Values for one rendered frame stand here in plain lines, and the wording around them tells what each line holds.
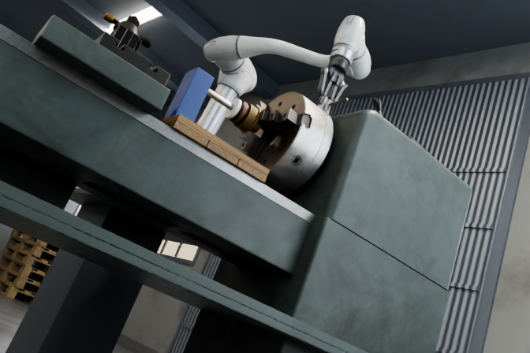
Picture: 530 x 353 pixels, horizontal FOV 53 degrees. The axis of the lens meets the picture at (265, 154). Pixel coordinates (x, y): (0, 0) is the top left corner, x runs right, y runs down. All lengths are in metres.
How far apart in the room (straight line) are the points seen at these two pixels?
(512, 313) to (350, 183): 2.44
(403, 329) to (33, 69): 1.27
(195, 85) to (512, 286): 2.88
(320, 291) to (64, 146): 0.77
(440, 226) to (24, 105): 1.32
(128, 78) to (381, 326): 1.02
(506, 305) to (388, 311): 2.24
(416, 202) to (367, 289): 0.35
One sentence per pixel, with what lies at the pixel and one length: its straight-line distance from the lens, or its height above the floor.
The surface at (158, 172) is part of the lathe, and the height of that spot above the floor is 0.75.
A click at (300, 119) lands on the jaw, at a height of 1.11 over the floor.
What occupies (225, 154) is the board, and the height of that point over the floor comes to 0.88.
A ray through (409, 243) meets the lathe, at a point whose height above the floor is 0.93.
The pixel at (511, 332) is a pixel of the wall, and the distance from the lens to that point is 3.84.
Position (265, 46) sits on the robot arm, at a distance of 2.26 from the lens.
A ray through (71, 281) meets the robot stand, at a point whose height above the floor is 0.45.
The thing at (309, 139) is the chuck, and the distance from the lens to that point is 1.58.
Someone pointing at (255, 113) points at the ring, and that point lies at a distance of 1.61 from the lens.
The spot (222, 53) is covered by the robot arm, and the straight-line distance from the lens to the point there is 2.32.
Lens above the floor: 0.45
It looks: 20 degrees up
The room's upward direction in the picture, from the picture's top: 22 degrees clockwise
